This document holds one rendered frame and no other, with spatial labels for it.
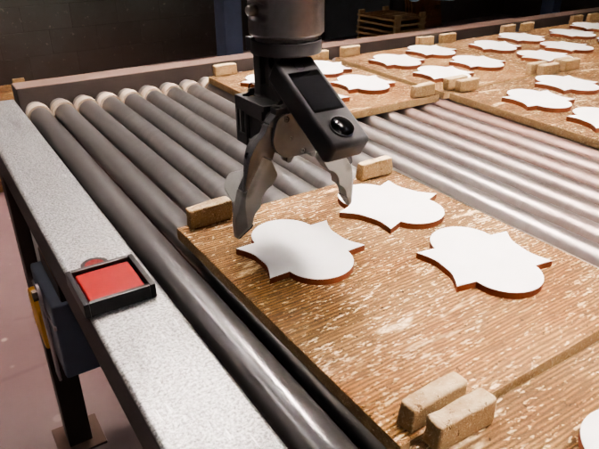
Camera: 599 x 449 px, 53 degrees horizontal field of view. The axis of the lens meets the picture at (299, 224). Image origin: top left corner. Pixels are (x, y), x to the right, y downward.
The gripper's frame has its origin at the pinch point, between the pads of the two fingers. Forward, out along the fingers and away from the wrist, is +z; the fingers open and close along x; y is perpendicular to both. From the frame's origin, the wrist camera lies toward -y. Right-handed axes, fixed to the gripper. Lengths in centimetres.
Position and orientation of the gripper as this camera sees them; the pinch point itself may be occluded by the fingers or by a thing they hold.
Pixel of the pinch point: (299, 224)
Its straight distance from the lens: 67.0
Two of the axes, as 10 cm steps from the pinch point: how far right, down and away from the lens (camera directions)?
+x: -8.3, 2.6, -4.9
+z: 0.1, 8.9, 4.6
